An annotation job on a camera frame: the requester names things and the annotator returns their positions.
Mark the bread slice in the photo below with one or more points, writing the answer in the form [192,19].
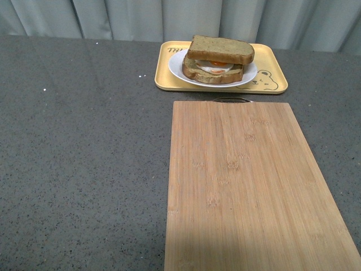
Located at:
[191,71]
[222,50]

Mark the white round plate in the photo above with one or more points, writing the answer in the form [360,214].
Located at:
[175,66]

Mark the fried egg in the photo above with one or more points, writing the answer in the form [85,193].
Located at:
[215,68]

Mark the bamboo cutting board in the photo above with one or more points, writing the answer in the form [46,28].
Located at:
[246,193]

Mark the yellow bear tray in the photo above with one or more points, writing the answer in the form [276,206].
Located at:
[269,79]

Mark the grey curtain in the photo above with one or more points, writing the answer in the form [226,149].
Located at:
[305,25]

